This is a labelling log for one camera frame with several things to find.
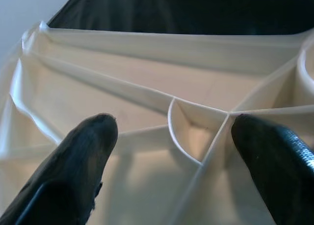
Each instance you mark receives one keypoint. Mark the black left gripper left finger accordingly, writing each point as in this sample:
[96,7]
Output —
[68,176]

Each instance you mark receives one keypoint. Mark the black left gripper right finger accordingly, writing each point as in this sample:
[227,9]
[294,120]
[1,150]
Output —
[282,176]

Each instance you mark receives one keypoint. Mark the white plastic table top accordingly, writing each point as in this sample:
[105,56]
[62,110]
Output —
[147,70]

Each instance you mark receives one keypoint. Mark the black plastic table cover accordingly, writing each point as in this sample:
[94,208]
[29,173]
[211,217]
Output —
[171,11]

